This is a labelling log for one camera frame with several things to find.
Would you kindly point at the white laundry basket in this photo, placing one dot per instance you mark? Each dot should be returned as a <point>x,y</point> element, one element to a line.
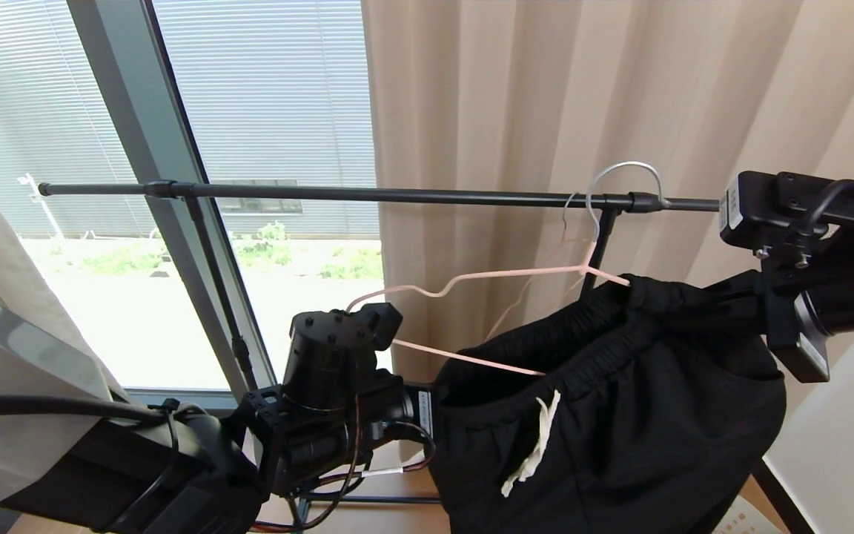
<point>749,519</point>

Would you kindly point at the black shorts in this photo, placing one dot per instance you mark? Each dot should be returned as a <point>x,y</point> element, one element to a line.
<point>620,445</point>

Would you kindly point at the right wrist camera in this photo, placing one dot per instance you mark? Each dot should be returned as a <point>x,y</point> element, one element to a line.
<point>775,215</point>

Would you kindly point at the window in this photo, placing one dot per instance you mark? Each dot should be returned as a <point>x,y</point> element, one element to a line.
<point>279,89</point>

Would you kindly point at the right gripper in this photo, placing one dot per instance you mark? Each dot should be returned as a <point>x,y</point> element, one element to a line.
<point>805,334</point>

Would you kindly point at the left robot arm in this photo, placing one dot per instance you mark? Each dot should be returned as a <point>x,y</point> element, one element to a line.
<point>27,386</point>

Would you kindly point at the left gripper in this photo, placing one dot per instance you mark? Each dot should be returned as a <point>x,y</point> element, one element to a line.
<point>397,415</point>

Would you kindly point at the pink clothes hanger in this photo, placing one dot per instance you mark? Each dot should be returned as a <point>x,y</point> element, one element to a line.
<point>566,215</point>
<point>508,274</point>

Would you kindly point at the black clothes rack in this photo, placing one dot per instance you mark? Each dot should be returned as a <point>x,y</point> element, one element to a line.
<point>397,195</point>

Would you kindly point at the beige curtain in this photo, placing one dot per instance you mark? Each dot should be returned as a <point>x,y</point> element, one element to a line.
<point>508,96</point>
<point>12,282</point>

